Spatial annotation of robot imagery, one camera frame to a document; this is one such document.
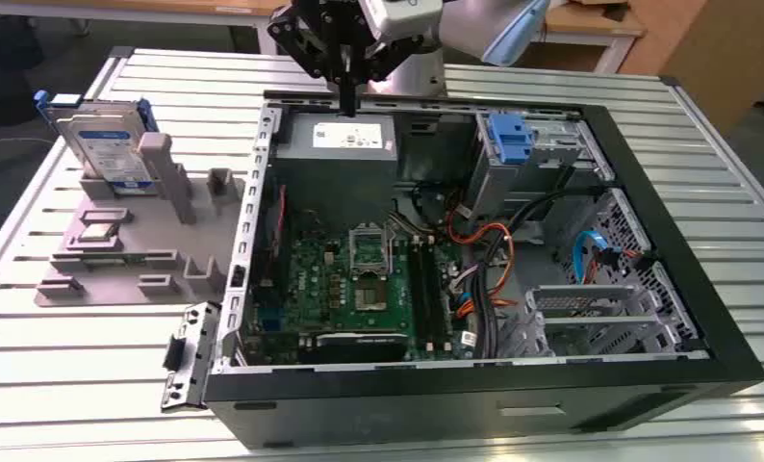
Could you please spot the metal optical drive cage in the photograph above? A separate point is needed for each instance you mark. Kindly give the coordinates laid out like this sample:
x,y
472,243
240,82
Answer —
x,y
548,168

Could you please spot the silver CPU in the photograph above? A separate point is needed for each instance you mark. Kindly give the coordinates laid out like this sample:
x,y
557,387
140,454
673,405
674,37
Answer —
x,y
98,233

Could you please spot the CPU socket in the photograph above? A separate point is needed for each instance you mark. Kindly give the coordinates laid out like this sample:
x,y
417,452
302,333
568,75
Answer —
x,y
377,296

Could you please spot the green motherboard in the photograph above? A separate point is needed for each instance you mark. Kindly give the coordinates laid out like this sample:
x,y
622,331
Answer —
x,y
317,284

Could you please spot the black office chair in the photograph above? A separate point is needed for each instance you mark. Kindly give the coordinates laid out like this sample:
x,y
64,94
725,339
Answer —
x,y
2,72

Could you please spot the grey expansion card retainer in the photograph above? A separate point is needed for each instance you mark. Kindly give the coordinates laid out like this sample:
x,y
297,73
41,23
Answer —
x,y
192,366

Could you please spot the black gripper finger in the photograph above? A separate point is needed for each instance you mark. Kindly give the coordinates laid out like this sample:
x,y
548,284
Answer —
x,y
297,43
393,55

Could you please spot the black graphics card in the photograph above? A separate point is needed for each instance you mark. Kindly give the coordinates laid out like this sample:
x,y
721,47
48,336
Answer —
x,y
356,344

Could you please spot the black open PC case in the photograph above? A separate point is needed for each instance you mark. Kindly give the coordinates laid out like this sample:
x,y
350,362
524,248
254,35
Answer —
x,y
420,409

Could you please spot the blue drive bay latch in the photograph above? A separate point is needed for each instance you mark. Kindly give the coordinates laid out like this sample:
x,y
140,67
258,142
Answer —
x,y
509,139

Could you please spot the brown wooden cabinet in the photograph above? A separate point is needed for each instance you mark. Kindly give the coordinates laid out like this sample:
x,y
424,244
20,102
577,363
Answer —
x,y
728,48

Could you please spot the green RAM stick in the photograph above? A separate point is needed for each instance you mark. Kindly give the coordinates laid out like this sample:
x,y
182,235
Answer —
x,y
114,260

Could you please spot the black RAM slot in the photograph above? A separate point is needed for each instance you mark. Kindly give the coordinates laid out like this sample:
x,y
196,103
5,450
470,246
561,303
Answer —
x,y
420,289

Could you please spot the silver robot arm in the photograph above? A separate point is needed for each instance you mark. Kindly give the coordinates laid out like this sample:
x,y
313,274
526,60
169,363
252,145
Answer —
x,y
420,72

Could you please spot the grey parts rack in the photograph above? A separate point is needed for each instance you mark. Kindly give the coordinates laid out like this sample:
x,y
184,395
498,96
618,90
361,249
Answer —
x,y
156,231

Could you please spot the hard disk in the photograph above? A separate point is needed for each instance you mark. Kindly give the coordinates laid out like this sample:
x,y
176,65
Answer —
x,y
108,149

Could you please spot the metal disk bay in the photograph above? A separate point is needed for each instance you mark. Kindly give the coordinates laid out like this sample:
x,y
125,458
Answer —
x,y
580,289

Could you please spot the grey power supply unit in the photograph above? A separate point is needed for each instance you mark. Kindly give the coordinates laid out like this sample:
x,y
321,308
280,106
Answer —
x,y
336,187

